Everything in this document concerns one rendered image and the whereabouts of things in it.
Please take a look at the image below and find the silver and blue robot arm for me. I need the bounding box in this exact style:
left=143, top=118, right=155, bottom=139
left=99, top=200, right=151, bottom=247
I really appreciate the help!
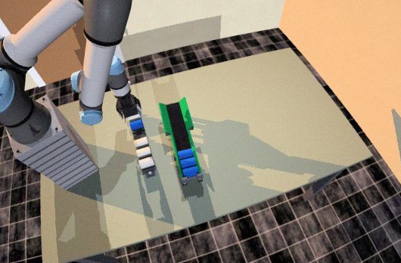
left=0, top=0, right=132, bottom=144

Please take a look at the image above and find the blue cylinder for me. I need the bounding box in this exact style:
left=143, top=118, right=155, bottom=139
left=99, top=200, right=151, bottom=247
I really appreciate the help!
left=178, top=149, right=194, bottom=160
left=129, top=119, right=144, bottom=131
left=182, top=166, right=199, bottom=178
left=180, top=157, right=196, bottom=169

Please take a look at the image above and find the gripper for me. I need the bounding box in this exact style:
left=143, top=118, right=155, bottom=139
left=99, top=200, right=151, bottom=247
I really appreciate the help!
left=114, top=89, right=143, bottom=123

